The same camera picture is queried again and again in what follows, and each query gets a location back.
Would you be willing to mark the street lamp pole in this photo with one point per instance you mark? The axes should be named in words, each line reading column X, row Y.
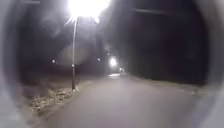
column 73, row 60

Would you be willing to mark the grey asphalt path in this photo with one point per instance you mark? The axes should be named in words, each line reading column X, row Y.
column 126, row 103

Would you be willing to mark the grass verge with dry leaves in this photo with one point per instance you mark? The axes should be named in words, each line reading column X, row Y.
column 50, row 98

